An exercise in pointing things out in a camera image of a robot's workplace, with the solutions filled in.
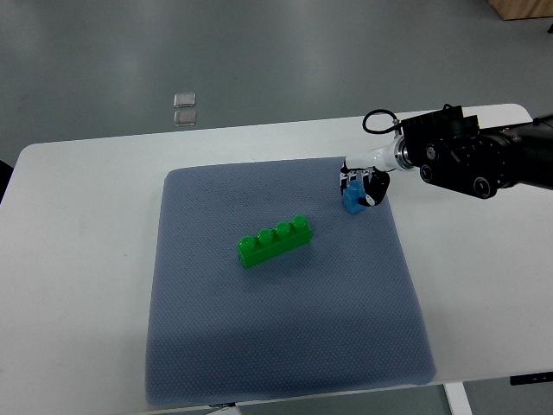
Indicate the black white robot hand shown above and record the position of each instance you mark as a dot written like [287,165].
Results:
[373,168]

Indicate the blue toy block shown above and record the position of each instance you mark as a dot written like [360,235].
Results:
[351,195]

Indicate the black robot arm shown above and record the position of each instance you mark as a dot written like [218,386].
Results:
[452,151]

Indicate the green four-stud toy block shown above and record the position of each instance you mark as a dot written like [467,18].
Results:
[269,243]

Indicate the blue-grey textured mat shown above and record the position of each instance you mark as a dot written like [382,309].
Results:
[337,314]

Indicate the upper metal floor plate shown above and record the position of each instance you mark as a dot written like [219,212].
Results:
[183,100]

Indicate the wooden box corner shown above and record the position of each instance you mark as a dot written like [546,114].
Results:
[510,10]

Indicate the white table leg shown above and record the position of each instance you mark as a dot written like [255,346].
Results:
[457,399]

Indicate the black table control panel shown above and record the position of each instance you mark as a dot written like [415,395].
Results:
[530,379]

